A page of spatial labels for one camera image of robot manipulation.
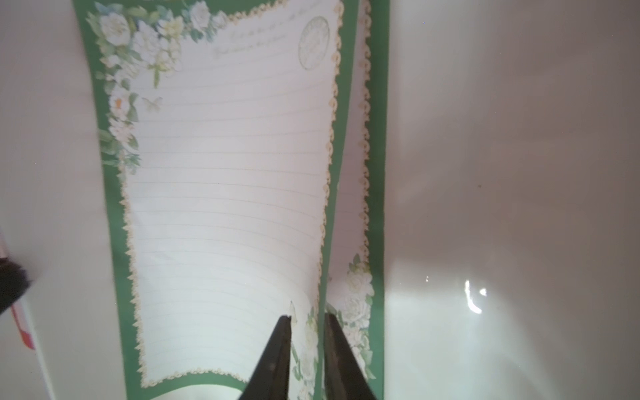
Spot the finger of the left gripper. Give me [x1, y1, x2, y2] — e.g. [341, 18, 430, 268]
[0, 258, 31, 314]

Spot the green bordered stationery sheet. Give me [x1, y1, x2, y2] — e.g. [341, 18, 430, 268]
[73, 1, 359, 399]

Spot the white plastic storage tray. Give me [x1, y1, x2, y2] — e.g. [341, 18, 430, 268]
[1, 1, 639, 399]

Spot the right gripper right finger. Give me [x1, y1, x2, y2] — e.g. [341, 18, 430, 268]
[323, 313, 376, 400]

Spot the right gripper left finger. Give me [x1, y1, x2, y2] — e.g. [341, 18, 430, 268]
[238, 316, 292, 400]

